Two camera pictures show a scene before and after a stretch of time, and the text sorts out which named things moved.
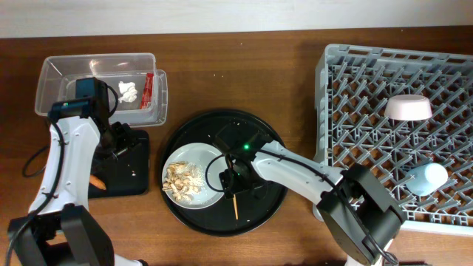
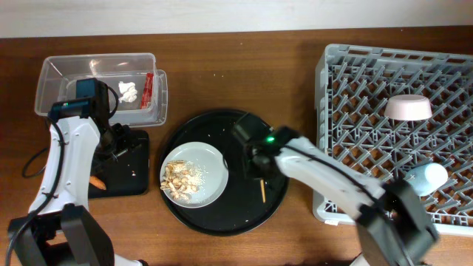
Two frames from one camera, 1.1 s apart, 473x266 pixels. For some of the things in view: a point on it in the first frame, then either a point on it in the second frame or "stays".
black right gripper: [231, 182] to [245, 165]
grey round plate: [191, 175] stays
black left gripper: [128, 142] stays
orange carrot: [97, 182] stays
